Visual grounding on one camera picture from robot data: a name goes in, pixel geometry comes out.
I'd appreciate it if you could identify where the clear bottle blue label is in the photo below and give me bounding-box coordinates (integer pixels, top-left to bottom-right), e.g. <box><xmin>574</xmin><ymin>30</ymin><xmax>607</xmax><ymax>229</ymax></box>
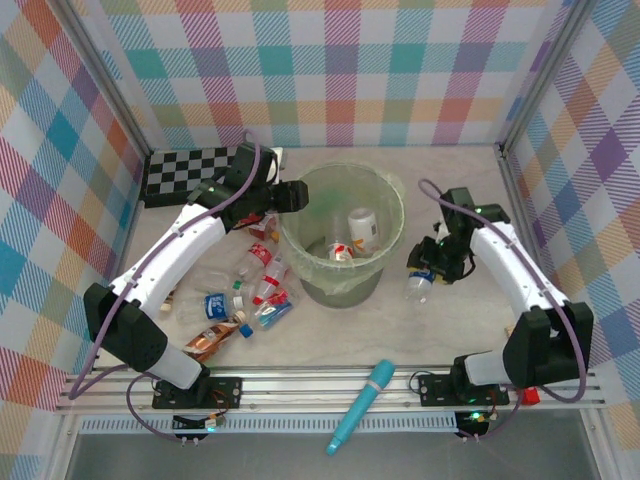
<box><xmin>174</xmin><ymin>292</ymin><xmax>246</xmax><ymax>324</ymax></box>

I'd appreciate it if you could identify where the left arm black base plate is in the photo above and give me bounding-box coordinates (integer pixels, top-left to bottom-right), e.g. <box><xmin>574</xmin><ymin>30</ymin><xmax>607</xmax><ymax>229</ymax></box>
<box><xmin>151</xmin><ymin>375</ymin><xmax>244</xmax><ymax>411</ymax></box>

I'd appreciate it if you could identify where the clear bottle blue-red label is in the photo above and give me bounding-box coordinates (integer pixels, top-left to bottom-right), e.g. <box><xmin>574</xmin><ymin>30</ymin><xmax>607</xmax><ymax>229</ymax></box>
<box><xmin>238</xmin><ymin>292</ymin><xmax>297</xmax><ymax>340</ymax></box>

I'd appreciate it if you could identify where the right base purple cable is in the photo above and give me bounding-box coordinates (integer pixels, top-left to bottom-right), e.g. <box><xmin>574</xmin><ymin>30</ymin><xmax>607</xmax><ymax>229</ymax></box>
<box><xmin>462</xmin><ymin>389</ymin><xmax>526</xmax><ymax>444</ymax></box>

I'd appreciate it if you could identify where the clear pepsi bottle blue cap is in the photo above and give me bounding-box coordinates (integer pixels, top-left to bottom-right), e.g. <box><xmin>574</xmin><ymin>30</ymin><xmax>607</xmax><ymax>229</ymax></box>
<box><xmin>403</xmin><ymin>269</ymin><xmax>437</xmax><ymax>305</ymax></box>

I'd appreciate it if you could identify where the right aluminium frame post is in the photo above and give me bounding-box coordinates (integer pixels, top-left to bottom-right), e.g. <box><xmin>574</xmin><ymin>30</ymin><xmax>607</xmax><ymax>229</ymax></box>
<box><xmin>494</xmin><ymin>0</ymin><xmax>599</xmax><ymax>151</ymax></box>

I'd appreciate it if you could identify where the aluminium side rail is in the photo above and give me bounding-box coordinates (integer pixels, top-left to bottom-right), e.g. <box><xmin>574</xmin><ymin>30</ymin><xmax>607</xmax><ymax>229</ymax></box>
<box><xmin>494</xmin><ymin>143</ymin><xmax>546</xmax><ymax>281</ymax></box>

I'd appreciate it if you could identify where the left black controller board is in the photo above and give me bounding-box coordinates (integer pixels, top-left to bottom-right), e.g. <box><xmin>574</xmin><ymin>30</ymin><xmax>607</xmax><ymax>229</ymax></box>
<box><xmin>172</xmin><ymin>413</ymin><xmax>226</xmax><ymax>434</ymax></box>

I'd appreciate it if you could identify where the aluminium frame post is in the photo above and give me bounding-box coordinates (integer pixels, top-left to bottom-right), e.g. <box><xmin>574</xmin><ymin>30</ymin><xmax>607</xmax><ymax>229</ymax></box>
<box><xmin>494</xmin><ymin>0</ymin><xmax>599</xmax><ymax>151</ymax></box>
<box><xmin>49</xmin><ymin>0</ymin><xmax>154</xmax><ymax>161</ymax></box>

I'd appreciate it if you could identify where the red gold label bottle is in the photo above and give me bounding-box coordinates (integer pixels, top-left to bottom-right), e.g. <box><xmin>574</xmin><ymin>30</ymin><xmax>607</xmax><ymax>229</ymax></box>
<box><xmin>247</xmin><ymin>213</ymin><xmax>280</xmax><ymax>244</ymax></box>

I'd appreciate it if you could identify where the slotted cable duct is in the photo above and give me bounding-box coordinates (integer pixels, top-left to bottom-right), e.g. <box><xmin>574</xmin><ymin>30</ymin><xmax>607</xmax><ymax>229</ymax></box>
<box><xmin>79</xmin><ymin>417</ymin><xmax>461</xmax><ymax>435</ymax></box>

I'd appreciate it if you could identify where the left aluminium frame post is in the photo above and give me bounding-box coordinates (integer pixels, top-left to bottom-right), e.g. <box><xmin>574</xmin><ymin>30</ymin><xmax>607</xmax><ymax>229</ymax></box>
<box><xmin>49</xmin><ymin>0</ymin><xmax>154</xmax><ymax>161</ymax></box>

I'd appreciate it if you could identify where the frosted bottle red-white label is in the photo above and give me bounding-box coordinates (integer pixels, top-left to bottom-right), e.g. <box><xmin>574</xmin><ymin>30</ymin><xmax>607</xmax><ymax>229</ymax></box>
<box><xmin>251</xmin><ymin>253</ymin><xmax>292</xmax><ymax>307</ymax></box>

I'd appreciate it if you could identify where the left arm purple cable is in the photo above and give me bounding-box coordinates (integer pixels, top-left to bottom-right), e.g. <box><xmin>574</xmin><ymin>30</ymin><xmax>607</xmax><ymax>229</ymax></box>
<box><xmin>67</xmin><ymin>129</ymin><xmax>264</xmax><ymax>401</ymax></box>

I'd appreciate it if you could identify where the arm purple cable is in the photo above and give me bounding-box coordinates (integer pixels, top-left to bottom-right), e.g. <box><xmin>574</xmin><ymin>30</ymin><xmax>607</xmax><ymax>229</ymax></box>
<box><xmin>417</xmin><ymin>178</ymin><xmax>591</xmax><ymax>404</ymax></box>
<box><xmin>67</xmin><ymin>129</ymin><xmax>264</xmax><ymax>401</ymax></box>

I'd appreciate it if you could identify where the black controller board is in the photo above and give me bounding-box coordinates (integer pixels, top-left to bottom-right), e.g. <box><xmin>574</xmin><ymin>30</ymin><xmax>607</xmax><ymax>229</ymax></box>
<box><xmin>454</xmin><ymin>409</ymin><xmax>494</xmax><ymax>436</ymax></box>
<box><xmin>172</xmin><ymin>413</ymin><xmax>226</xmax><ymax>434</ymax></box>

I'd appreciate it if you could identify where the black framed checkerboard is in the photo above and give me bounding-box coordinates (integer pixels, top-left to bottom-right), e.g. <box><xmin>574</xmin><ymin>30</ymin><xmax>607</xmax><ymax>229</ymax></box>
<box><xmin>142</xmin><ymin>145</ymin><xmax>241</xmax><ymax>209</ymax></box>

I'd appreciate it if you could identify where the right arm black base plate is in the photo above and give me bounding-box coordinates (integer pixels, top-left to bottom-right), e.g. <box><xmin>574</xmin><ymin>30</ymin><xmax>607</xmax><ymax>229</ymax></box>
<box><xmin>417</xmin><ymin>373</ymin><xmax>511</xmax><ymax>407</ymax></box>

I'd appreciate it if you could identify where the teal marker pen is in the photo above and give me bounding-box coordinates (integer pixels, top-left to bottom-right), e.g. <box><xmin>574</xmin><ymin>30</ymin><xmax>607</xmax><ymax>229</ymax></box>
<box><xmin>325</xmin><ymin>358</ymin><xmax>397</xmax><ymax>457</ymax></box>

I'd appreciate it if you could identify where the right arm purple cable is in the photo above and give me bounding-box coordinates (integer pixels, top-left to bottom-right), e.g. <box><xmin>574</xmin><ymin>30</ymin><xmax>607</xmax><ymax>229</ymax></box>
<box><xmin>417</xmin><ymin>178</ymin><xmax>591</xmax><ymax>404</ymax></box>

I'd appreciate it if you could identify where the translucent green bin liner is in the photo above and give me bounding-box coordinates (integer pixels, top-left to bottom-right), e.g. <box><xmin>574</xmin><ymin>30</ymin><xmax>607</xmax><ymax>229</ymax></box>
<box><xmin>277</xmin><ymin>159</ymin><xmax>407</xmax><ymax>296</ymax></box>

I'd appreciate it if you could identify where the aluminium mounting rail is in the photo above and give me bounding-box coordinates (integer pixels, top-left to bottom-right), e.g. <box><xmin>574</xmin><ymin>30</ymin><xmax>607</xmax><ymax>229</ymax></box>
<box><xmin>54</xmin><ymin>367</ymin><xmax>606</xmax><ymax>414</ymax></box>

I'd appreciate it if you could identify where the right black controller board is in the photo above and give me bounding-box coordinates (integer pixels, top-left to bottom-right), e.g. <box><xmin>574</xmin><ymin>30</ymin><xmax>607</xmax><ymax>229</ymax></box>
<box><xmin>454</xmin><ymin>409</ymin><xmax>494</xmax><ymax>436</ymax></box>

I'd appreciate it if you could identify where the white bottle orange label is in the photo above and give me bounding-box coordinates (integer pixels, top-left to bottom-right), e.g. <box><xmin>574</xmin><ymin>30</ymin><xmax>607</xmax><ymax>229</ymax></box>
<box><xmin>347</xmin><ymin>207</ymin><xmax>381</xmax><ymax>256</ymax></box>

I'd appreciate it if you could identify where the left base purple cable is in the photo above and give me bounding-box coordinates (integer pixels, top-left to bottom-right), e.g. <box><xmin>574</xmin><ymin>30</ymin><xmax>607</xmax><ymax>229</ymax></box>
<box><xmin>124</xmin><ymin>373</ymin><xmax>211</xmax><ymax>444</ymax></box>

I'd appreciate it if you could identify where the grey mesh bin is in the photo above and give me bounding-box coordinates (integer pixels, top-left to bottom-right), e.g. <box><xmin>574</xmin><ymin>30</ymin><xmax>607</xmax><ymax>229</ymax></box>
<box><xmin>278</xmin><ymin>160</ymin><xmax>407</xmax><ymax>310</ymax></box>

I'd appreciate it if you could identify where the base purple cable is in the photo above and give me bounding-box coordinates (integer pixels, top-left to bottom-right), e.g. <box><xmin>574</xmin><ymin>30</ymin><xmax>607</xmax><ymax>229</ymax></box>
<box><xmin>462</xmin><ymin>389</ymin><xmax>526</xmax><ymax>444</ymax></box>
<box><xmin>124</xmin><ymin>373</ymin><xmax>211</xmax><ymax>444</ymax></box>

